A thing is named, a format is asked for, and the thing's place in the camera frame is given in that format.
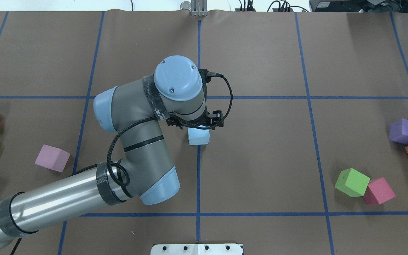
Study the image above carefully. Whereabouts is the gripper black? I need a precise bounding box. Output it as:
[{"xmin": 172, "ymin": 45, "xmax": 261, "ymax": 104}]
[{"xmin": 166, "ymin": 110, "xmax": 225, "ymax": 130}]

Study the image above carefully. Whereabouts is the light blue foam block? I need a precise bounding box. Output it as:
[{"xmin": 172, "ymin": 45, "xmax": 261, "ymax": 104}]
[{"xmin": 187, "ymin": 127, "xmax": 210, "ymax": 146}]

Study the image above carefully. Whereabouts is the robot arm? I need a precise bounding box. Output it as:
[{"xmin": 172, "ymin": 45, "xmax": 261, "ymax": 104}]
[{"xmin": 0, "ymin": 55, "xmax": 228, "ymax": 250}]

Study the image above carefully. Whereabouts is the green foam block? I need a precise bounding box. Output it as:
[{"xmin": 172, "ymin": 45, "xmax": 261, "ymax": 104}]
[{"xmin": 335, "ymin": 168, "xmax": 370, "ymax": 198}]

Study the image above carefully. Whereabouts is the light pink foam block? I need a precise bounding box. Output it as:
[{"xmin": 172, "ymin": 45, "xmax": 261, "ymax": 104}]
[{"xmin": 35, "ymin": 144, "xmax": 70, "ymax": 172}]

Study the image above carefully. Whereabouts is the red-pink foam block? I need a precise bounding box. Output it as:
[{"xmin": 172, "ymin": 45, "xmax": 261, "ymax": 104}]
[{"xmin": 363, "ymin": 177, "xmax": 396, "ymax": 205}]

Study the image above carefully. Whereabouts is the purple foam block right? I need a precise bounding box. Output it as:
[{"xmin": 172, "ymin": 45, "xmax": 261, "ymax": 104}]
[{"xmin": 389, "ymin": 118, "xmax": 408, "ymax": 144}]

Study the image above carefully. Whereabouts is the aluminium frame post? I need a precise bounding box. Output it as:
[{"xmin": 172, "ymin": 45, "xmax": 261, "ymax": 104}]
[{"xmin": 190, "ymin": 0, "xmax": 208, "ymax": 17}]

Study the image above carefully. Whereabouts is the white camera stand base plate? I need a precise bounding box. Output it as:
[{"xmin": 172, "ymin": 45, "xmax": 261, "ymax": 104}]
[{"xmin": 150, "ymin": 243, "xmax": 244, "ymax": 255}]

